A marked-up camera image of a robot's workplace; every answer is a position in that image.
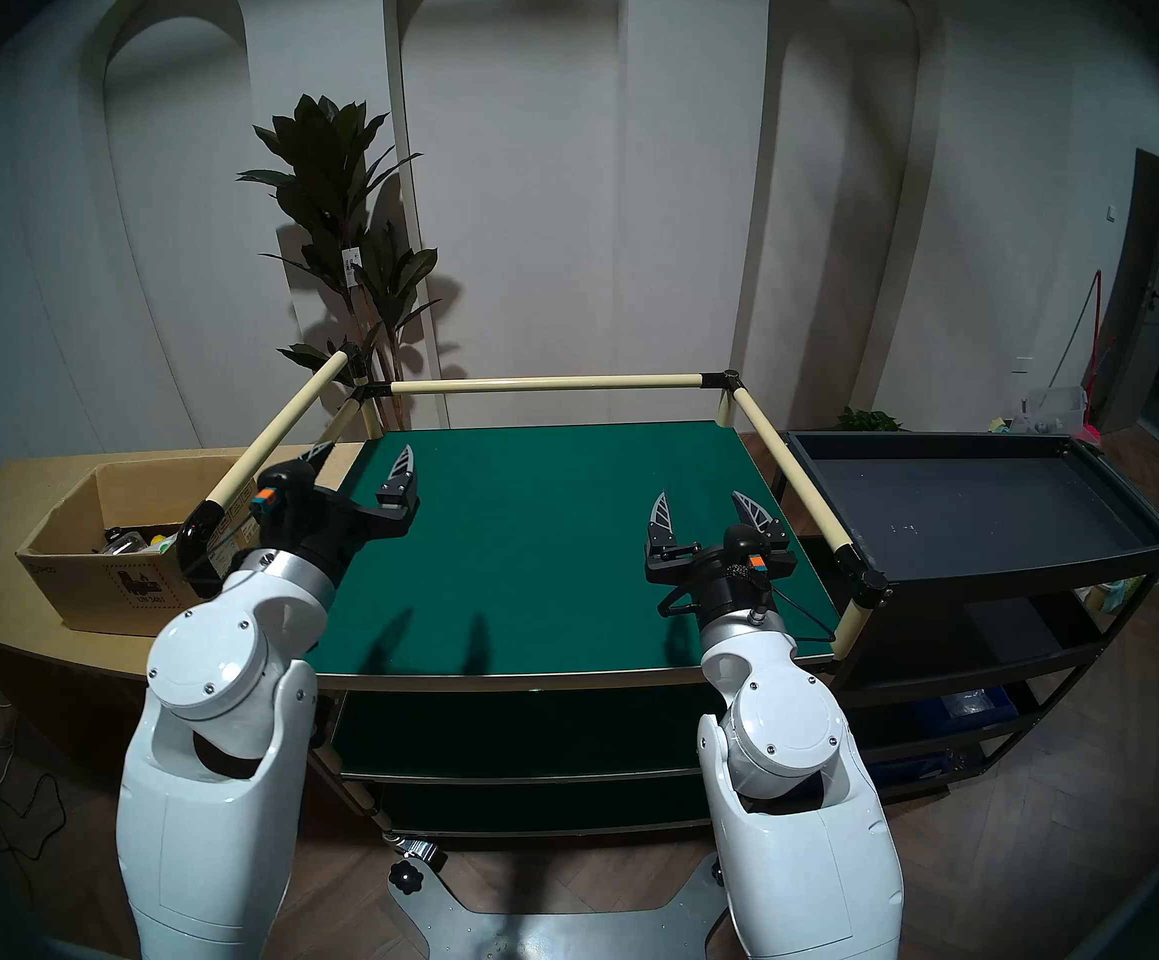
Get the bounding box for pale green packets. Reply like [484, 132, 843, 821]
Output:
[1079, 578, 1146, 614]

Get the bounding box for red handled broom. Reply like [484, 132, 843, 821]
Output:
[1047, 270, 1116, 441]

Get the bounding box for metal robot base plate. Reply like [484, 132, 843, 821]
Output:
[386, 848, 731, 960]

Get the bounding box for brown cardboard box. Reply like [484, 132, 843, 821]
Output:
[16, 455, 266, 637]

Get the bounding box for clear plastic storage bin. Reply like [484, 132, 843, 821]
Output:
[1014, 385, 1089, 436]

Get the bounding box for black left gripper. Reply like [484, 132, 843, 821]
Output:
[254, 440, 419, 591]

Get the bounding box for black utility cart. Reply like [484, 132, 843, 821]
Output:
[774, 430, 1159, 804]

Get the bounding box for black floor cable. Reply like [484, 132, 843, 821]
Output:
[0, 668, 66, 859]

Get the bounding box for blue storage box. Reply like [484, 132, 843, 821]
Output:
[914, 688, 1021, 729]

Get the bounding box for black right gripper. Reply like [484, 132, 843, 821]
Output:
[644, 490, 799, 621]

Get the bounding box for green shelf cart cream rails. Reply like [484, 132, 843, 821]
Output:
[179, 370, 891, 839]

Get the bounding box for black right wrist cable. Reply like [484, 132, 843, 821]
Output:
[657, 583, 838, 641]

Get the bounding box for tall dark leafy plant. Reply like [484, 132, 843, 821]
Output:
[236, 93, 441, 431]

